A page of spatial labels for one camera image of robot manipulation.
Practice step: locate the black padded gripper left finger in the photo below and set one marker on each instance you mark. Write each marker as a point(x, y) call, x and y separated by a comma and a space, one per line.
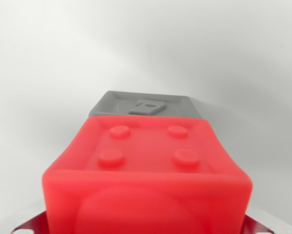
point(35, 223)

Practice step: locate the black padded gripper right finger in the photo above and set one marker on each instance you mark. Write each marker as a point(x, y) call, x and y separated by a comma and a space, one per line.
point(254, 226)

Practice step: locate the red cube with studs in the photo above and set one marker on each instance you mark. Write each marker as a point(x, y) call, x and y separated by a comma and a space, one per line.
point(146, 185)

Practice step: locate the grey cube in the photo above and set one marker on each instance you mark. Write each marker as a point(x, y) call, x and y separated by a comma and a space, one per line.
point(111, 104)

